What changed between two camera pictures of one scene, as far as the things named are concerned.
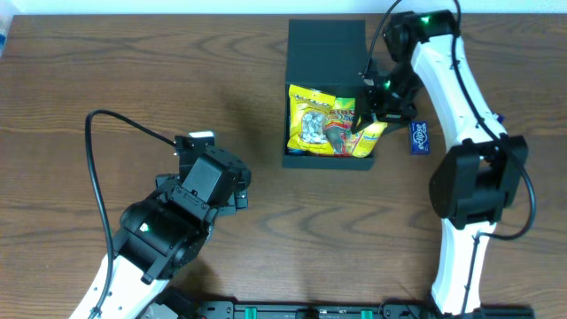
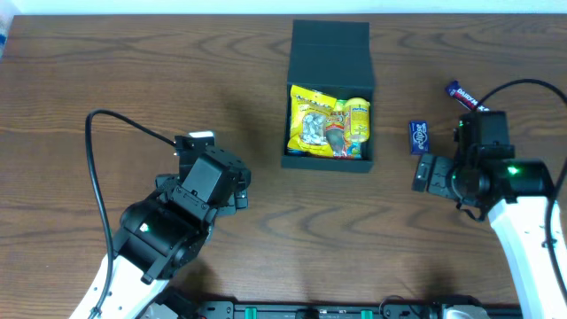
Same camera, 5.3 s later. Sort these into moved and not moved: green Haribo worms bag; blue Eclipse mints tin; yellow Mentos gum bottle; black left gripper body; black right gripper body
Moved: black right gripper body; yellow Mentos gum bottle
Not moved: blue Eclipse mints tin; black left gripper body; green Haribo worms bag
